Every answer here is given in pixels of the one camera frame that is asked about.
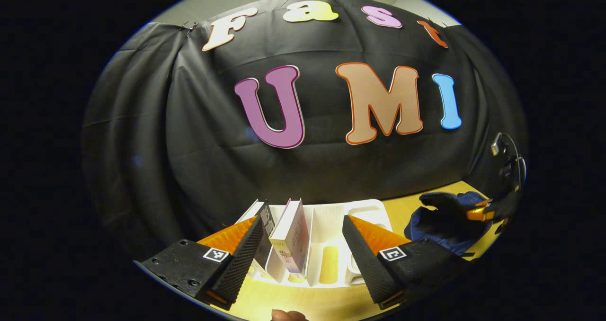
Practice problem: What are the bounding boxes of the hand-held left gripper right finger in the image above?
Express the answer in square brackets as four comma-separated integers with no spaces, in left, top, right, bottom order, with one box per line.
[342,214,469,311]

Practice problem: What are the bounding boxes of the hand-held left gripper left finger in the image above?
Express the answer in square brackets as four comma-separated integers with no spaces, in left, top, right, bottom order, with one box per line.
[134,213,266,311]

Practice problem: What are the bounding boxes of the dark cover book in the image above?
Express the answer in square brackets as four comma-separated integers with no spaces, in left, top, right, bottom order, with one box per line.
[253,200,276,267]

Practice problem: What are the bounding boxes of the blue schoolbag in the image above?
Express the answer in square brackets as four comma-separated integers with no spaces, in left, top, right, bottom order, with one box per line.
[405,191,502,255]

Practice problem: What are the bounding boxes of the white plastic bookshelf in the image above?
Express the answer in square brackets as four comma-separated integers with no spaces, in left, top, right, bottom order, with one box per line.
[235,198,393,288]

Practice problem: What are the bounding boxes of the pink cover book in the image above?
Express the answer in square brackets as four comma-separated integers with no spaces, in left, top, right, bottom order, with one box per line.
[268,198,311,275]

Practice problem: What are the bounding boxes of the black backdrop cloth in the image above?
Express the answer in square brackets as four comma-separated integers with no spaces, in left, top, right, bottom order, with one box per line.
[80,0,528,265]

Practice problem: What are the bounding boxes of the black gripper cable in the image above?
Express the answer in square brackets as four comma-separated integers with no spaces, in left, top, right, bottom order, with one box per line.
[499,132,527,189]

